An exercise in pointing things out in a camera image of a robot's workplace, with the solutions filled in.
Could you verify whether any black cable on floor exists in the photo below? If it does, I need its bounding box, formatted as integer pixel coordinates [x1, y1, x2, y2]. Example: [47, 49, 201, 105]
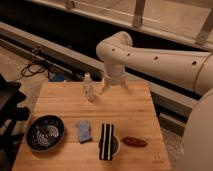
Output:
[20, 46, 54, 78]

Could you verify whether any dark round cup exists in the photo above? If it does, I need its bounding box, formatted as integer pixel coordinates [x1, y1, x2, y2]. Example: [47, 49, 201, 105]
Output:
[98, 136, 120, 157]

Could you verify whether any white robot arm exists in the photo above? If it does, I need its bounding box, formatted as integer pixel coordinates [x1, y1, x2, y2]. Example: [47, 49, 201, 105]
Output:
[96, 31, 213, 171]

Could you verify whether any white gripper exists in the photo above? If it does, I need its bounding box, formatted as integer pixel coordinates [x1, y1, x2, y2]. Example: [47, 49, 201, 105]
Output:
[100, 73, 128, 93]

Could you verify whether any blue object on floor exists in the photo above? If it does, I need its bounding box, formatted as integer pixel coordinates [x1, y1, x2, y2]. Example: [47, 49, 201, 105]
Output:
[49, 74, 66, 82]

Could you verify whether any black white striped cloth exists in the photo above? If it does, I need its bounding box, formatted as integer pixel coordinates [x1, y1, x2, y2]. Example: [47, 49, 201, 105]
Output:
[99, 123, 114, 161]

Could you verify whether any brown sausage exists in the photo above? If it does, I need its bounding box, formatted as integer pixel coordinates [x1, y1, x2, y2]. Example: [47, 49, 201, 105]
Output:
[123, 137, 147, 147]

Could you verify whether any black stand at left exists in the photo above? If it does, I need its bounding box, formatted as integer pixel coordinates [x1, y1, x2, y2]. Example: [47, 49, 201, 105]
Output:
[0, 73, 30, 164]

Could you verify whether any clear plastic bottle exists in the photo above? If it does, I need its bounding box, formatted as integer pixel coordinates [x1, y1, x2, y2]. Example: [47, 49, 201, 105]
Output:
[83, 73, 96, 101]

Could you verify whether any dark patterned bowl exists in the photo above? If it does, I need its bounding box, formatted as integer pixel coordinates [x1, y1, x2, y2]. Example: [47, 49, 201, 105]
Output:
[26, 115, 65, 152]

